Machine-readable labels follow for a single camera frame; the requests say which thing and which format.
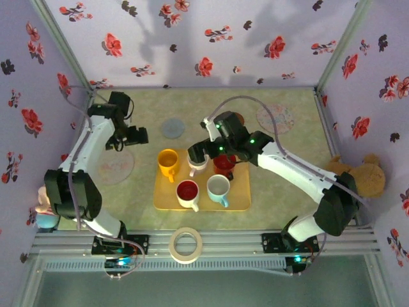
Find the beige masking tape roll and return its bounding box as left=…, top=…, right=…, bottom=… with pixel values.
left=168, top=226, right=203, bottom=265

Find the blue cup white inside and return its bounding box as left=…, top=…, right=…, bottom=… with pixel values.
left=206, top=174, right=231, bottom=209

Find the white cup red inside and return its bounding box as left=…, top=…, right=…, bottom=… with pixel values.
left=176, top=179, right=201, bottom=213

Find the brown teddy bear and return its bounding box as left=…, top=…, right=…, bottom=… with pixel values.
left=325, top=153, right=387, bottom=199

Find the aluminium frame post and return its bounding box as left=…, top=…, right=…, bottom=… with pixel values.
left=30, top=0, right=96, bottom=93
left=315, top=0, right=374, bottom=92

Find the lavender right arm cable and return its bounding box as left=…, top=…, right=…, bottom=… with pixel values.
left=204, top=95, right=371, bottom=276

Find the white mug pink inside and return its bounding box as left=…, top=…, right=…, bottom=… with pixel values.
left=187, top=156, right=209, bottom=178

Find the grey slotted cable duct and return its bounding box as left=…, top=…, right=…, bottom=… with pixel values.
left=43, top=258, right=287, bottom=272

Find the lavender left arm cable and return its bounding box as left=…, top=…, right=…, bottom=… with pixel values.
left=65, top=85, right=146, bottom=279

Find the lavender arm cable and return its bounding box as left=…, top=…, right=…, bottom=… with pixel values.
left=65, top=85, right=146, bottom=279
left=204, top=95, right=371, bottom=276

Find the yellow cup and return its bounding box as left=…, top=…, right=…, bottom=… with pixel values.
left=157, top=148, right=180, bottom=184

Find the grey blue round coaster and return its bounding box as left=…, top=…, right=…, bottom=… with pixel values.
left=160, top=118, right=186, bottom=139

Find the red cup black handle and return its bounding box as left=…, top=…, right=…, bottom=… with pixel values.
left=212, top=153, right=238, bottom=181

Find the pink floral round coaster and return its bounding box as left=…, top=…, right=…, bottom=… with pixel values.
left=97, top=148, right=135, bottom=186

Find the small striped plush doll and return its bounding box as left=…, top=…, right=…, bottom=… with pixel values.
left=34, top=185, right=61, bottom=230

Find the pale multicolour patterned coaster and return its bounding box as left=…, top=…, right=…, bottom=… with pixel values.
left=256, top=103, right=295, bottom=135

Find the yellow plastic tray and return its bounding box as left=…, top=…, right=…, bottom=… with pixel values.
left=153, top=148, right=252, bottom=212

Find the small lit circuit board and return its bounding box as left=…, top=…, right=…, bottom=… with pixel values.
left=104, top=257, right=135, bottom=269
left=286, top=255, right=313, bottom=272

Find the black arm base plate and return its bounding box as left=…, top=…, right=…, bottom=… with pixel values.
left=261, top=232, right=320, bottom=253
left=91, top=235, right=150, bottom=256

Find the aluminium side frame rail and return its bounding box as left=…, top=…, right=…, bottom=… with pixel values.
left=314, top=88, right=365, bottom=230

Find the aluminium front frame rail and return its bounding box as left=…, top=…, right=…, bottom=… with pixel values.
left=30, top=228, right=381, bottom=255

